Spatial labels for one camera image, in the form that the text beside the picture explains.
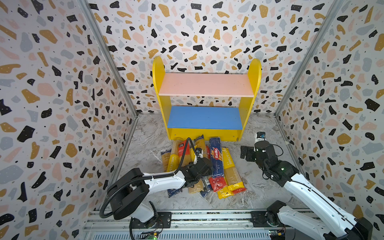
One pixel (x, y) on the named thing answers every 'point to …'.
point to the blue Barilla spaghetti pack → (217, 158)
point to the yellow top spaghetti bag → (198, 187)
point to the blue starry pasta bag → (165, 155)
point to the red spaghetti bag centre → (217, 183)
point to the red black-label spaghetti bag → (184, 154)
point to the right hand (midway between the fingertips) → (247, 145)
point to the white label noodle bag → (205, 182)
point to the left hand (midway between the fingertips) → (206, 162)
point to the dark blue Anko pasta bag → (200, 143)
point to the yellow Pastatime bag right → (232, 174)
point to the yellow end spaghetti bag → (224, 192)
